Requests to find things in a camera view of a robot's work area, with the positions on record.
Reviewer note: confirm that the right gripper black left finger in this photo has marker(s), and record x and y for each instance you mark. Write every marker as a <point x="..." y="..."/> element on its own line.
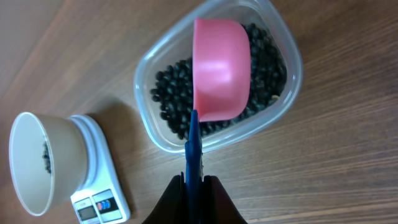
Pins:
<point x="170" y="209"/>

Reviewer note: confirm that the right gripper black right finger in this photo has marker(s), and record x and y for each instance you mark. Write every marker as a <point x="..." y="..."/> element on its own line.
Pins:
<point x="216" y="205"/>

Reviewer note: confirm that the pink scoop with blue handle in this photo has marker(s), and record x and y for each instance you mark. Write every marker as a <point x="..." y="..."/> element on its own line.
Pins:
<point x="221" y="82"/>

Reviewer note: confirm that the white digital kitchen scale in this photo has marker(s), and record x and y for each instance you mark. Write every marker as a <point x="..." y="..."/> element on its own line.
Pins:
<point x="100" y="199"/>

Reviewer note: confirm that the white round bowl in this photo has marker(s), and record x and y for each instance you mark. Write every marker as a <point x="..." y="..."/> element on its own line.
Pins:
<point x="37" y="190"/>

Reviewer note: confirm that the black beans in bowl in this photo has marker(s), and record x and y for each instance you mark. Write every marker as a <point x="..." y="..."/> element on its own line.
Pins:
<point x="46" y="158"/>

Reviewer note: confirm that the clear plastic food container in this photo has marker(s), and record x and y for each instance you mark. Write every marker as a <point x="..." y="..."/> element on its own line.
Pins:
<point x="176" y="44"/>

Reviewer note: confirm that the black beans pile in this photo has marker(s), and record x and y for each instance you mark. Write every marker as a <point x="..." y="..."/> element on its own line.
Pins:
<point x="174" y="87"/>

